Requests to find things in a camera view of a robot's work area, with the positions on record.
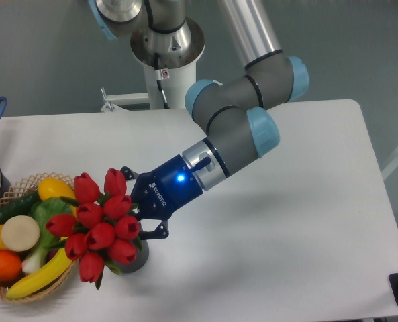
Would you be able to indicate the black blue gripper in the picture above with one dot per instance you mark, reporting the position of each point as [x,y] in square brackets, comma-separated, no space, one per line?
[160,193]

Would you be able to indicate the red tulip bouquet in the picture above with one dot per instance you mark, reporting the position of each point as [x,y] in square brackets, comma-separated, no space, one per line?
[90,233]

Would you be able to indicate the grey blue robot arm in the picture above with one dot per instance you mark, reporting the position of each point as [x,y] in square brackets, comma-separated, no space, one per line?
[234,116]

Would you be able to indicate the dark grey ribbed vase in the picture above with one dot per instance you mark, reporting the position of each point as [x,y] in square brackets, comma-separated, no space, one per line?
[129,251]

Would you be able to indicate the yellow lemon squash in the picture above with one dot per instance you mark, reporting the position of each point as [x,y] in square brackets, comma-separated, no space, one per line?
[54,187]

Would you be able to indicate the green bok choy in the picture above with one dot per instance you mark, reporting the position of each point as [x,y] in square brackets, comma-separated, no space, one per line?
[42,212]

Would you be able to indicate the yellow banana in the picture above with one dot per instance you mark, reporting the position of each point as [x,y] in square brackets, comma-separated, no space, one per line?
[44,281]

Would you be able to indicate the woven wicker basket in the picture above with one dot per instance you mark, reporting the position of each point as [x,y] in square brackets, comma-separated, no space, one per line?
[23,187]

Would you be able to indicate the green cucumber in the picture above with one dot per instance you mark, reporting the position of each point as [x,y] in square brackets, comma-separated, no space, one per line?
[18,206]

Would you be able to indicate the beige round disc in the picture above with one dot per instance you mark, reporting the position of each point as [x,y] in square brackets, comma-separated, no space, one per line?
[20,233]

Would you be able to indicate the orange fruit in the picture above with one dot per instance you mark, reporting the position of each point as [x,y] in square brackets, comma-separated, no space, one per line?
[10,266]

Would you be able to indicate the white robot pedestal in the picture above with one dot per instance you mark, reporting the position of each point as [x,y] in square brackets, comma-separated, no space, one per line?
[165,89]

